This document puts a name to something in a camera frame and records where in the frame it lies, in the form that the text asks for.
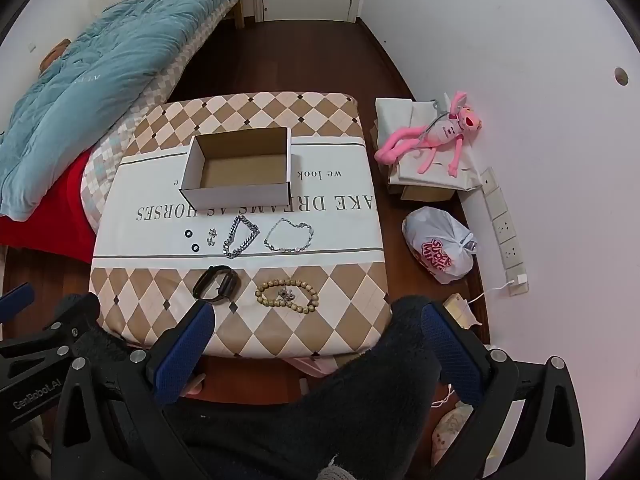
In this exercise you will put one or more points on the white plastic bag red print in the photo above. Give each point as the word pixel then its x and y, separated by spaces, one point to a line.
pixel 430 230

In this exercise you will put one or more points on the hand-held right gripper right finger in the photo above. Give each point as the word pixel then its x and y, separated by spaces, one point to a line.
pixel 450 350

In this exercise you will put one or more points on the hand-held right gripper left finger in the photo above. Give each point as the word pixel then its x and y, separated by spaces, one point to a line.
pixel 185 350

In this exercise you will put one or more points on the wooden bed leg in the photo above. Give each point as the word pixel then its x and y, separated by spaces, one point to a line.
pixel 239 12

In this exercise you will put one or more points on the pink plush toy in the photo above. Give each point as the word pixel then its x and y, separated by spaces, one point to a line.
pixel 445 132

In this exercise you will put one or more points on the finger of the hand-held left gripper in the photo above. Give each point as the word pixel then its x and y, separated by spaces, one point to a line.
pixel 16 301
pixel 75 312

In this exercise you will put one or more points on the brown wooden piece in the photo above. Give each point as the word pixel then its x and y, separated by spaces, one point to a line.
pixel 52 55

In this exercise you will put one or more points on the black smart band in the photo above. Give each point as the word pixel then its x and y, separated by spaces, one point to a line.
pixel 229 287

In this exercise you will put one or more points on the red cloth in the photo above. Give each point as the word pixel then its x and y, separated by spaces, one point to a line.
pixel 50 210

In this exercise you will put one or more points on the checked printed tablecloth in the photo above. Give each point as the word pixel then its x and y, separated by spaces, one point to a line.
pixel 150 185

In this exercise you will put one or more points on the white charger plug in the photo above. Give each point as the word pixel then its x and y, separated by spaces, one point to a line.
pixel 518 280

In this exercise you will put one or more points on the blue quilt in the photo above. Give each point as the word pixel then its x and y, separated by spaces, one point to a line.
pixel 100 75

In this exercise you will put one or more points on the white power strip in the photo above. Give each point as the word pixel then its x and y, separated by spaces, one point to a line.
pixel 505 227

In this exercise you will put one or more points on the grey shoe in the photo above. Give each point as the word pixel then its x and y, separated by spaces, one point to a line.
pixel 40 452

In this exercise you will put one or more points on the brown cardboard box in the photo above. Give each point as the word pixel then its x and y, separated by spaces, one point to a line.
pixel 425 194

